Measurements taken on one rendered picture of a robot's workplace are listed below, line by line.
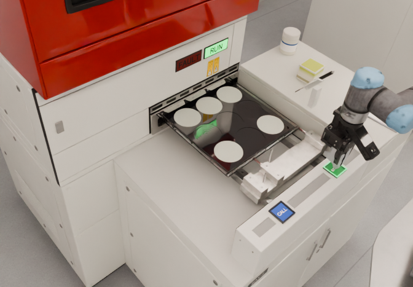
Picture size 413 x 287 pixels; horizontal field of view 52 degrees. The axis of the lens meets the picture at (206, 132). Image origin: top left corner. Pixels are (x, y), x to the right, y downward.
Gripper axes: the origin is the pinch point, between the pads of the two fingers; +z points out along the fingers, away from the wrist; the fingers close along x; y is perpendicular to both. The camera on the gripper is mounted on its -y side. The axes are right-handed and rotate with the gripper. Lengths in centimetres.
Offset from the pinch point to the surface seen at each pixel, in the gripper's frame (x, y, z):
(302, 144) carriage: -7.9, 18.0, 9.7
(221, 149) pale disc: 18.0, 33.4, 7.7
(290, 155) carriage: -0.5, 17.4, 9.7
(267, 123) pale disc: -4.4, 32.3, 7.7
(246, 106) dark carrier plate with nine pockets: -5.2, 43.9, 7.7
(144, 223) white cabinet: 46, 41, 35
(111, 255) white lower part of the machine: 52, 59, 75
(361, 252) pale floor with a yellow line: -53, -11, 98
